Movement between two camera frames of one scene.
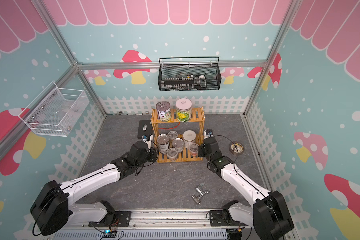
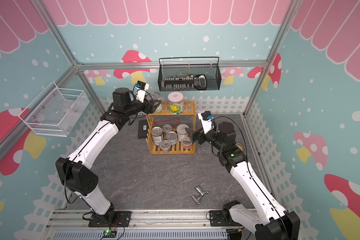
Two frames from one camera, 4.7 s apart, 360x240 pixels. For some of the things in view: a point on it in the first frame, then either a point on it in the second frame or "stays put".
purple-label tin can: (164, 111) → (155, 96)
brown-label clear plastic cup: (172, 154) → (165, 146)
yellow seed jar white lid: (183, 109) → (176, 102)
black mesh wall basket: (189, 77) stays put
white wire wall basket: (55, 111) stays put
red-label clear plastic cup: (194, 149) → (187, 142)
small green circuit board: (108, 233) stays put
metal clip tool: (199, 189) stays put
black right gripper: (200, 150) → (195, 135)
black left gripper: (154, 155) → (149, 109)
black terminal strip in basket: (185, 82) stays put
